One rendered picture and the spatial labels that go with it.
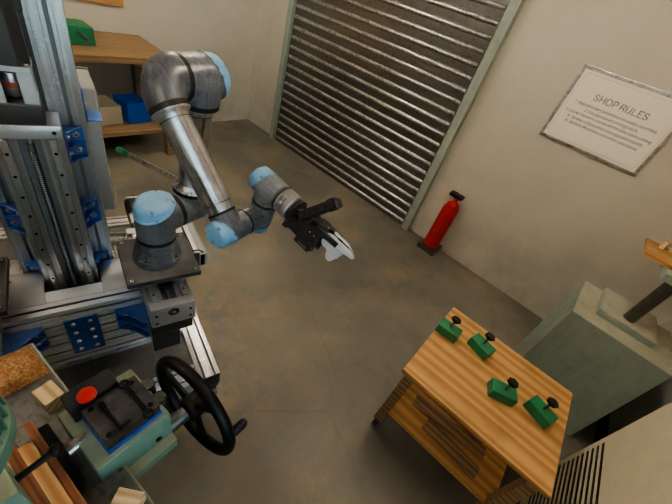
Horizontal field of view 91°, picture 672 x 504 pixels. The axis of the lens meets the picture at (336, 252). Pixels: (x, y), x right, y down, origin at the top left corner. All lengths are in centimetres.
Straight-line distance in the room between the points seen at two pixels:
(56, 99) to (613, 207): 297
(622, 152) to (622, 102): 30
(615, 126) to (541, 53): 68
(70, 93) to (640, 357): 250
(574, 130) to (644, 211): 69
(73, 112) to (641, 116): 283
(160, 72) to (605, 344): 223
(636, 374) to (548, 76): 190
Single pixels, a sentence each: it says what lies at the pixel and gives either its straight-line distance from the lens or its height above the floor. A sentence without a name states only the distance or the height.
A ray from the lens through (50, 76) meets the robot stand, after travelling 114.
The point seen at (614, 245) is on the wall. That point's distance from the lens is 305.
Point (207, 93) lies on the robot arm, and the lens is 102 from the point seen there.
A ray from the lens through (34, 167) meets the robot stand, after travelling 117.
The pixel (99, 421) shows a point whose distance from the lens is 78.
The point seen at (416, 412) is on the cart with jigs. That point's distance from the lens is 189.
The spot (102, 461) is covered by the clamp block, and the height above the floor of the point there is 96.
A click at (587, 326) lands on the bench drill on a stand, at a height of 68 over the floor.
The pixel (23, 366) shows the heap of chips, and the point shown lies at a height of 93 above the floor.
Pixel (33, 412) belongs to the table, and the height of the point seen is 90.
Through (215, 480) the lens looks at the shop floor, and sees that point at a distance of 176.
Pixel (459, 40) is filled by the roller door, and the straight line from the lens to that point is 309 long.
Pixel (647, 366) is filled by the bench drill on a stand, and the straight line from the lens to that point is 231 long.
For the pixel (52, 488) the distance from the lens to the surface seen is 79.
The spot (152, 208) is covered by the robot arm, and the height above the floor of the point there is 104.
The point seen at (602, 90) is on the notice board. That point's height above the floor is 161.
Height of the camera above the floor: 169
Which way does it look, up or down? 38 degrees down
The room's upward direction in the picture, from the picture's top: 19 degrees clockwise
